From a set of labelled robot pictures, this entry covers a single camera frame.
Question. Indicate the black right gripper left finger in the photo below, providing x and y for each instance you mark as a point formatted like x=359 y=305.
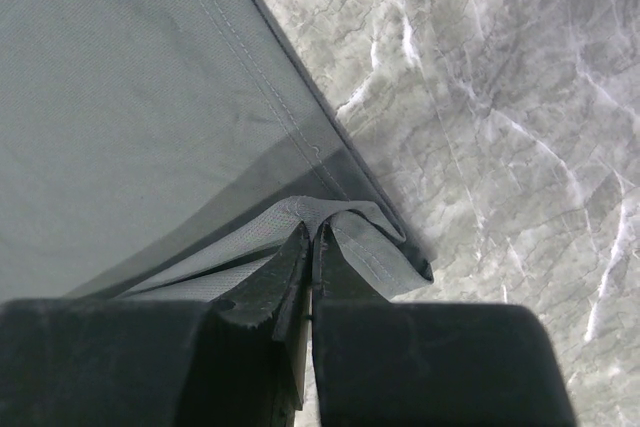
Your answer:
x=238 y=360

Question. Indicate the dark grey t-shirt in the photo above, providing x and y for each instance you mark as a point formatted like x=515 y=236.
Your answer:
x=165 y=149

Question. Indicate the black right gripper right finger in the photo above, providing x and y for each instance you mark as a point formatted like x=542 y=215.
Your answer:
x=379 y=363

